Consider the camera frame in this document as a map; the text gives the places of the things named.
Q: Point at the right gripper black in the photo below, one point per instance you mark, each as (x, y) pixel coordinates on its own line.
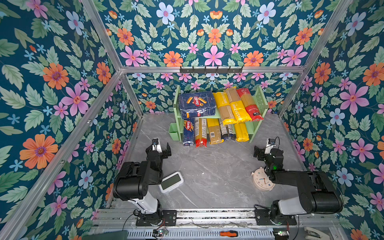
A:
(261, 152)

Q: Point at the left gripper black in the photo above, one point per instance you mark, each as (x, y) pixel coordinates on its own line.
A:
(163, 155)

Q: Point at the yellow-banded spaghetti bag barcode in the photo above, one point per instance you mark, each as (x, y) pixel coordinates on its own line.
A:
(242, 134)

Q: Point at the blue Barilla spaghetti box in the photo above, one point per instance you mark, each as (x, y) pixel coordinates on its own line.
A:
(188, 133)

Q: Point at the clear spaghetti bag blue end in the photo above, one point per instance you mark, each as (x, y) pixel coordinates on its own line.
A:
(227, 131)

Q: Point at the yellow Pasta Time bag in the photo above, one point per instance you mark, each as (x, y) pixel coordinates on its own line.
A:
(237, 106)
(224, 107)

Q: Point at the red-ended spaghetti bag white label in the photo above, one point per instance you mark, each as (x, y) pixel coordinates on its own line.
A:
(200, 132)

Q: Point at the yellow spaghetti bag long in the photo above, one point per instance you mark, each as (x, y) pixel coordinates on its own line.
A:
(215, 134)

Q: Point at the blue Barilla rigatoni box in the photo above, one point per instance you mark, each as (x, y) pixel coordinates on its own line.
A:
(197, 105)

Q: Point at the red spaghetti bag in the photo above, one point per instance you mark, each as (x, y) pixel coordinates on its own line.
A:
(250, 104)

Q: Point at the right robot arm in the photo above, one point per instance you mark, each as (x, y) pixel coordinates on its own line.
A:
(316, 193)

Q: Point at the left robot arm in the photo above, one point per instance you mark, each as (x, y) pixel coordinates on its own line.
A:
(133, 181)

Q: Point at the cream analog alarm clock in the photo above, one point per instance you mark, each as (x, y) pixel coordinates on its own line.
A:
(261, 180)

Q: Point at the white digital clock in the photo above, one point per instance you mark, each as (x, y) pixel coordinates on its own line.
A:
(171, 182)

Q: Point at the white stapler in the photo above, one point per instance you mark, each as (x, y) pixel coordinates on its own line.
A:
(313, 234)

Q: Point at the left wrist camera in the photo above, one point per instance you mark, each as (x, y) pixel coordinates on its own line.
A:
(156, 146)

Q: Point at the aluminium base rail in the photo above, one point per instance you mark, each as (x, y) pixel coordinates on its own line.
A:
(241, 217)

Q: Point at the orange handled screwdriver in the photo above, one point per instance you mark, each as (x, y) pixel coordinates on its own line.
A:
(229, 234)

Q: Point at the metal hook rail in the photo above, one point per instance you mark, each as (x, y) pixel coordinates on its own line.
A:
(211, 70)

